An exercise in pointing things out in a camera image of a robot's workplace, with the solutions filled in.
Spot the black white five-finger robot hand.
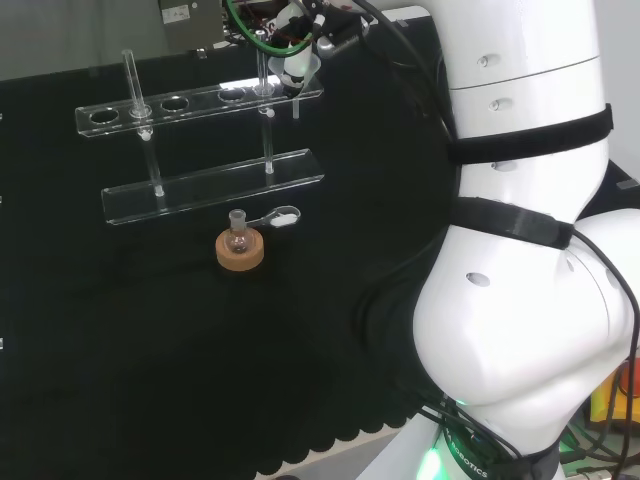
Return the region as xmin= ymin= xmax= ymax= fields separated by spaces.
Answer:
xmin=269 ymin=0 xmax=374 ymax=98

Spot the clear plastic funnel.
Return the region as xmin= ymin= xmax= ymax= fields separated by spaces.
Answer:
xmin=268 ymin=52 xmax=322 ymax=120

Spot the glass weighing funnel with powder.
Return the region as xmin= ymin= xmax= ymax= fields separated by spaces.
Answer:
xmin=248 ymin=204 xmax=302 ymax=230

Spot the clear acrylic funnel stand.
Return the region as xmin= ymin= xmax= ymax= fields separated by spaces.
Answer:
xmin=74 ymin=29 xmax=325 ymax=227

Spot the grey metal box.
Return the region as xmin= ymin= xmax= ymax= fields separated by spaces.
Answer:
xmin=158 ymin=0 xmax=224 ymax=52

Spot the small round-bottom glass flask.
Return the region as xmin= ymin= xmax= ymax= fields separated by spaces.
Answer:
xmin=223 ymin=209 xmax=251 ymax=255

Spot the black bench cloth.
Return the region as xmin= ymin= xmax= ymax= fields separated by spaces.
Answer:
xmin=0 ymin=14 xmax=464 ymax=480

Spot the yellow stop button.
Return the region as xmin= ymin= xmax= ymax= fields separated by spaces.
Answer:
xmin=591 ymin=363 xmax=640 ymax=436

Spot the green cable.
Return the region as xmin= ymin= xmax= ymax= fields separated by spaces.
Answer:
xmin=224 ymin=0 xmax=317 ymax=56

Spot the cork ring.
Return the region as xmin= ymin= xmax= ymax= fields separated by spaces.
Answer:
xmin=215 ymin=227 xmax=265 ymax=274

